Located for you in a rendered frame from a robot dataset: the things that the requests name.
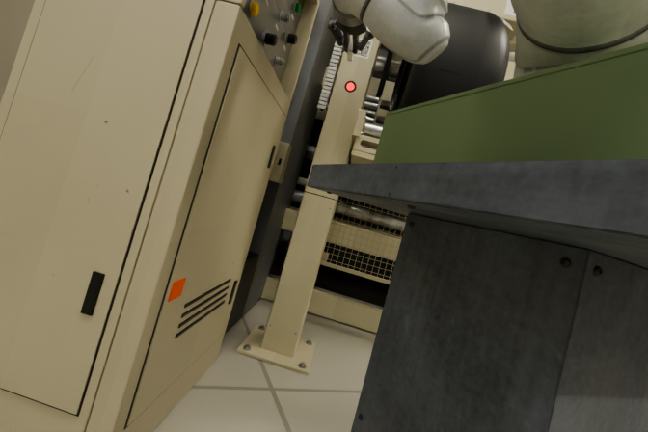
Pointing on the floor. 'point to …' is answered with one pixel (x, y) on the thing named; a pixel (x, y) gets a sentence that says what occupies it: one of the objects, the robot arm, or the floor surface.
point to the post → (298, 251)
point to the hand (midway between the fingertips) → (351, 51)
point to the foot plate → (301, 362)
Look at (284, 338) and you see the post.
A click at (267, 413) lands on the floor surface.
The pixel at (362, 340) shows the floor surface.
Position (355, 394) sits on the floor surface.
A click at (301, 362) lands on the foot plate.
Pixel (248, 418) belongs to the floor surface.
